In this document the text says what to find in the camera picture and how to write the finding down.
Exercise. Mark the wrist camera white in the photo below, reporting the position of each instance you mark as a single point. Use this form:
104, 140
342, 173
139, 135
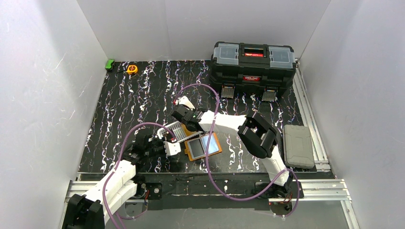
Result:
185, 102
172, 146

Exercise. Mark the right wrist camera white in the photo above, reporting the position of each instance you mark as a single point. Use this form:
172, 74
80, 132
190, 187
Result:
185, 102

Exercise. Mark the green small object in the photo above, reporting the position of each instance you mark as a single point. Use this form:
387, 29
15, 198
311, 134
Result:
110, 64

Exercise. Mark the aluminium rail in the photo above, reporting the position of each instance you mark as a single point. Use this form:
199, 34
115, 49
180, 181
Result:
313, 190
308, 116

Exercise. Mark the orange leather card holder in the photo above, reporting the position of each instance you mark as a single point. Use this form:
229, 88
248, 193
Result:
214, 145

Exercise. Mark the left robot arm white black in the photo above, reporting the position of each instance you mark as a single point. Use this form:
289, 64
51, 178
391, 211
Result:
96, 206

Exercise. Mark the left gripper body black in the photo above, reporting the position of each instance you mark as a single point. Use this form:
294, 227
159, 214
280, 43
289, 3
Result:
156, 146

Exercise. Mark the black red toolbox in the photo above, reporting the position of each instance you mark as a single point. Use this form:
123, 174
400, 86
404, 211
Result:
261, 69

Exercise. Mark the yellow tape measure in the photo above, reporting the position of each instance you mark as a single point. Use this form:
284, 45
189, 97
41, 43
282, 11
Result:
132, 69

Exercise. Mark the white plastic basket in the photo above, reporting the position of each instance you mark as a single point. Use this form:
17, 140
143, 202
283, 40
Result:
174, 130

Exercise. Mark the aluminium front rail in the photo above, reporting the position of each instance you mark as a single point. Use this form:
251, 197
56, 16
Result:
313, 190

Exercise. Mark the grey plastic case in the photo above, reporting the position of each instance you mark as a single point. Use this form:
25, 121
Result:
298, 149

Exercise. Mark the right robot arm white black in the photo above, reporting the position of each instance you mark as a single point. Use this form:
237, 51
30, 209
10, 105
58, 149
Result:
259, 137

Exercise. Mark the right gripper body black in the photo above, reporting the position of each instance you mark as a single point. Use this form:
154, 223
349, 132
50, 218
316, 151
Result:
182, 114

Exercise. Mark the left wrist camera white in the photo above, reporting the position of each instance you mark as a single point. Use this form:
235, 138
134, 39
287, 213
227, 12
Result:
172, 146

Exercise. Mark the aluminium right rail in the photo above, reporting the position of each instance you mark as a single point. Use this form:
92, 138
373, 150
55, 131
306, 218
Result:
308, 116

